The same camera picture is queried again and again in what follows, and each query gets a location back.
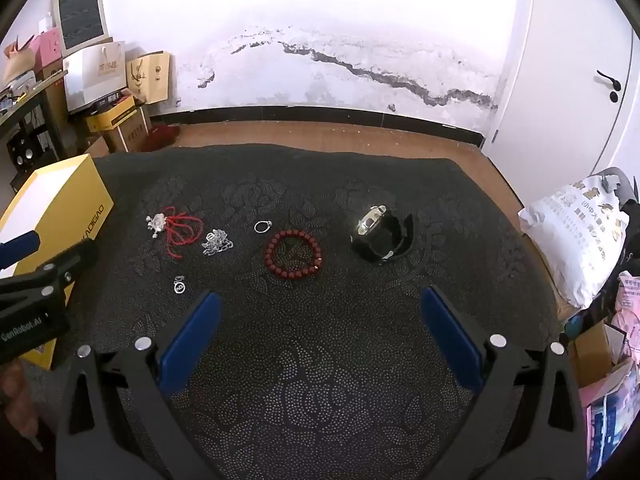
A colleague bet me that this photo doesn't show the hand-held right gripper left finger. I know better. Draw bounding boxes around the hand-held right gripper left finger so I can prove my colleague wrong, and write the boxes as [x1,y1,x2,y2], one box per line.
[55,290,223,480]

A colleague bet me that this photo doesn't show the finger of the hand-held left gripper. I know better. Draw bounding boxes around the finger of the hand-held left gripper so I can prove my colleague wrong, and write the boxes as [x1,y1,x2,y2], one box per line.
[0,239,99,307]
[0,231,42,272]

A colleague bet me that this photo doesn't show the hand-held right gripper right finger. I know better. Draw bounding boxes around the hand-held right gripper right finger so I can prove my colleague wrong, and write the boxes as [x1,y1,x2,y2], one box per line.
[421,285,588,480]

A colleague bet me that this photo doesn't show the yellow box white inside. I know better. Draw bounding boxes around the yellow box white inside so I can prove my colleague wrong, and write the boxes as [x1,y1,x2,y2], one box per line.
[0,154,116,371]

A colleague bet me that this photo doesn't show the silver chain bracelet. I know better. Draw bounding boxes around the silver chain bracelet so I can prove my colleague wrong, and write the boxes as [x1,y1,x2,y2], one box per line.
[201,229,235,256]

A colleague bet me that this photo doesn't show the red cord necklace silver pendant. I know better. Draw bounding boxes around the red cord necklace silver pendant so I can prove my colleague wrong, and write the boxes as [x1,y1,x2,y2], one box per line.
[146,206,205,257]

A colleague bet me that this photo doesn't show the dark red bead bracelet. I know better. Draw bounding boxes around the dark red bead bracelet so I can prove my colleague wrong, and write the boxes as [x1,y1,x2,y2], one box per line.
[264,229,323,277]

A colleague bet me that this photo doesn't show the black wristwatch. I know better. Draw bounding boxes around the black wristwatch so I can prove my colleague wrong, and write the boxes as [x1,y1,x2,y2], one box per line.
[350,203,416,263]

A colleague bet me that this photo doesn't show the person's left hand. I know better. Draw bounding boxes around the person's left hand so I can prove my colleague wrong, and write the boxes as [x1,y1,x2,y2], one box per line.
[0,360,44,453]

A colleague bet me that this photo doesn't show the black desktop speaker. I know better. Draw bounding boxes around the black desktop speaker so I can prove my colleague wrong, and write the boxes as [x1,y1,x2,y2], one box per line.
[22,129,52,162]
[6,135,31,169]

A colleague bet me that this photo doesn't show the brown cardboard box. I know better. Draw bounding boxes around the brown cardboard box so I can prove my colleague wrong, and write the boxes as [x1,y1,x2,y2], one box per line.
[102,108,154,154]

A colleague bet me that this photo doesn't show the small open cardboard box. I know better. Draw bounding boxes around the small open cardboard box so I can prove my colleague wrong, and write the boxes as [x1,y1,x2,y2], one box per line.
[566,317,632,389]

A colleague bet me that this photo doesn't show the white printed sack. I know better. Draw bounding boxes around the white printed sack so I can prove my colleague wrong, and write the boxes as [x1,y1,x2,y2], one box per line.
[517,167,632,311]

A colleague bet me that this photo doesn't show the yellow and black flat box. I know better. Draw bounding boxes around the yellow and black flat box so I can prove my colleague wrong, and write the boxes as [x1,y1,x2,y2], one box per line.
[84,95,147,134]

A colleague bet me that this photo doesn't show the dark red cloth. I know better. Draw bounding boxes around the dark red cloth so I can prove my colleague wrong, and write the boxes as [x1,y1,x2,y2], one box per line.
[149,124,182,152]

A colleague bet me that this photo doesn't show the pink plastic packet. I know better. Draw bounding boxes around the pink plastic packet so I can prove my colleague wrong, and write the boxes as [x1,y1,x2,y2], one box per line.
[614,270,640,362]

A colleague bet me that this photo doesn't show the blue and pink packet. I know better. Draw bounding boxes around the blue and pink packet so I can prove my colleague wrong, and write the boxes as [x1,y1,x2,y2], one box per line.
[584,360,640,477]

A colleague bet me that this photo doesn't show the white paper bag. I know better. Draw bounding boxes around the white paper bag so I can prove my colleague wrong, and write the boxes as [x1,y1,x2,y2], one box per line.
[62,40,129,114]

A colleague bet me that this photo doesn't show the pink box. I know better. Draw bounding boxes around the pink box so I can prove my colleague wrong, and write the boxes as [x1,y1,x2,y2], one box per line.
[27,29,64,69]

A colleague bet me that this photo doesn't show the tan paper bag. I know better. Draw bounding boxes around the tan paper bag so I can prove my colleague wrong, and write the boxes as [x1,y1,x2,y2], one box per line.
[125,51,171,106]

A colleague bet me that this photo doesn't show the dark clothing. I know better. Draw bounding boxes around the dark clothing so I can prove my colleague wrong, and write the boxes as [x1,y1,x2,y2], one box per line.
[600,166,640,281]

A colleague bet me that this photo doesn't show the cream framed monitor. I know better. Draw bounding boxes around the cream framed monitor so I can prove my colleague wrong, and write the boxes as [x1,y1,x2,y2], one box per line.
[51,0,112,57]

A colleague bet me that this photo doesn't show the white door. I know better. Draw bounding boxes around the white door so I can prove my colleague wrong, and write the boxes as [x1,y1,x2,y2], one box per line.
[481,0,640,183]

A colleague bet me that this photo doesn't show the black frame glass desk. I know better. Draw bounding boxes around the black frame glass desk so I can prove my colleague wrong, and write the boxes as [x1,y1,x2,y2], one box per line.
[0,67,72,162]

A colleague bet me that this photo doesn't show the black door handle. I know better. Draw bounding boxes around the black door handle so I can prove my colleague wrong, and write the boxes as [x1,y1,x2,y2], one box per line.
[596,70,624,92]

